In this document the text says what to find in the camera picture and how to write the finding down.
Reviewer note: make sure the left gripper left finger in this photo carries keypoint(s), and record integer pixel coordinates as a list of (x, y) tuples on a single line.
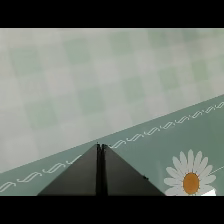
[(76, 176)]

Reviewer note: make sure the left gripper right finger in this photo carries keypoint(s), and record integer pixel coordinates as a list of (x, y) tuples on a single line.
[(126, 178)]

